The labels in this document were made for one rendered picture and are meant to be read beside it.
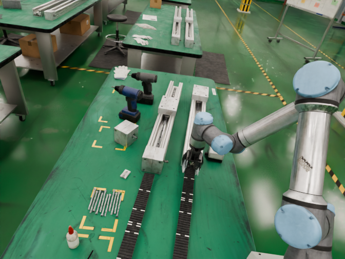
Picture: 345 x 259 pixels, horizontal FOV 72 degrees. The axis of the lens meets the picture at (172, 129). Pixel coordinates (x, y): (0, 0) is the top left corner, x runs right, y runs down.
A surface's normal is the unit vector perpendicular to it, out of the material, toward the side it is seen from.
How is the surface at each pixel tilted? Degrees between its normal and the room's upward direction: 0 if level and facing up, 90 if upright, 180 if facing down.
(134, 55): 90
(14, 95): 90
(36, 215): 0
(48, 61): 90
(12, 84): 90
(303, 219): 68
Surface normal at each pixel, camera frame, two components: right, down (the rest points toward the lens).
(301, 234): -0.69, -0.04
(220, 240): 0.14, -0.79
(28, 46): -0.12, 0.57
